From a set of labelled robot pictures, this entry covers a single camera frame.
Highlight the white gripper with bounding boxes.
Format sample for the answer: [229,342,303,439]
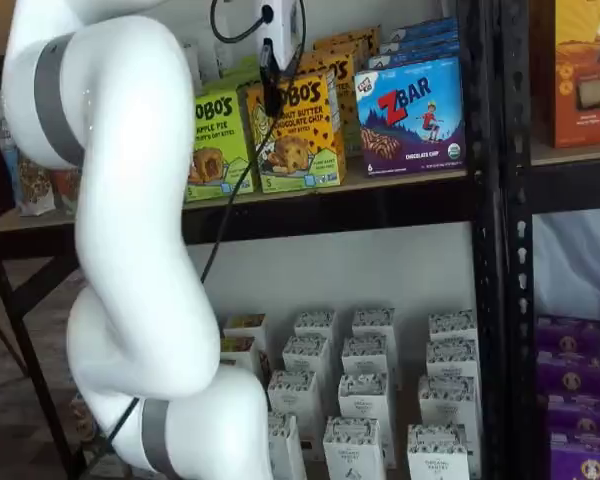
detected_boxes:
[252,0,302,113]

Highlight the orange Bobo's peanut butter box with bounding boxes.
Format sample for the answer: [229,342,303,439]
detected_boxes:
[306,49,362,159]
[313,25,382,57]
[244,66,349,194]

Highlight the green Bobo's apple pie box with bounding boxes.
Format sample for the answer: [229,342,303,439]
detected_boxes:
[226,54,264,94]
[186,88,256,198]

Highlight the blue purple Zbar box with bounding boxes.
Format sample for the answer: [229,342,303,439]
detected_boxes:
[354,55,468,178]
[368,41,461,72]
[379,28,459,54]
[389,16,459,42]

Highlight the yellow white granola box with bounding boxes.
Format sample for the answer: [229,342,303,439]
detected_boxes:
[219,336,259,372]
[222,313,269,347]

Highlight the white patterned pantry box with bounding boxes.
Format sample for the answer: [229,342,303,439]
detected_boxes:
[340,335,389,382]
[351,307,397,347]
[266,370,319,427]
[336,373,393,427]
[321,416,382,480]
[425,338,479,382]
[294,310,338,342]
[418,374,482,432]
[281,335,332,382]
[406,424,469,480]
[266,411,307,480]
[426,310,477,347]

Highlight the black metal shelf rack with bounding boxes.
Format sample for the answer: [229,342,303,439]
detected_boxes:
[501,0,600,480]
[0,0,504,480]

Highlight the light wooden shelf board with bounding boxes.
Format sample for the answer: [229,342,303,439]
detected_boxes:
[0,167,469,236]

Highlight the large orange snack box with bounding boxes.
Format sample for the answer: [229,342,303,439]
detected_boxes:
[551,0,600,150]

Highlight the purple snack box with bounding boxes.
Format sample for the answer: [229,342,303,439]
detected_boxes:
[536,314,600,354]
[546,394,600,442]
[549,431,600,480]
[536,351,600,397]

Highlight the orange label granola bag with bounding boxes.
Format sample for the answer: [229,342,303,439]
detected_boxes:
[49,166,84,214]

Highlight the white granola bag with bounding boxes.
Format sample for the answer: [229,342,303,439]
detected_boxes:
[0,91,22,172]
[14,149,57,218]

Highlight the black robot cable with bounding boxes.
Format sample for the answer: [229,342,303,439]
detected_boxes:
[99,0,310,451]

